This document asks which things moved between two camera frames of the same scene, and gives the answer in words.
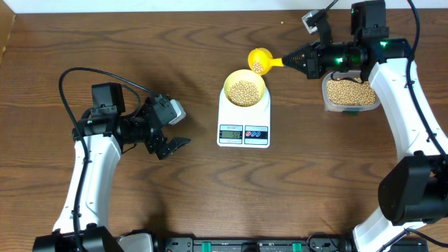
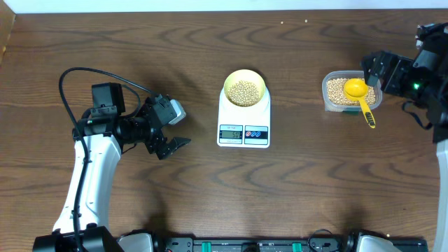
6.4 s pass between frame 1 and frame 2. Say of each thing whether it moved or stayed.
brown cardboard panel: stayed
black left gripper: stayed
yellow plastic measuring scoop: moved
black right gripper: moved
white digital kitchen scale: stayed
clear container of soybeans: stayed
